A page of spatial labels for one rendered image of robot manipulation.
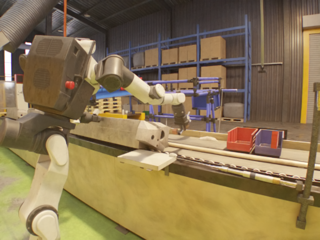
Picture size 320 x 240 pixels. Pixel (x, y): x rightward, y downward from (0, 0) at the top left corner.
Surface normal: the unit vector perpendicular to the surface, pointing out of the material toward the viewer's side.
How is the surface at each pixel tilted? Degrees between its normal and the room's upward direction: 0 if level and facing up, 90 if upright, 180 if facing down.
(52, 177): 111
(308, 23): 90
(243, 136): 88
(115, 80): 137
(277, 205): 90
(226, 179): 90
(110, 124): 80
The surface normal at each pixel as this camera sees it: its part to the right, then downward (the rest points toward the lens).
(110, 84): 0.08, 0.81
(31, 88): -0.15, 0.06
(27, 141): 0.65, 0.44
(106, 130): -0.58, -0.07
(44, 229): 0.80, 0.07
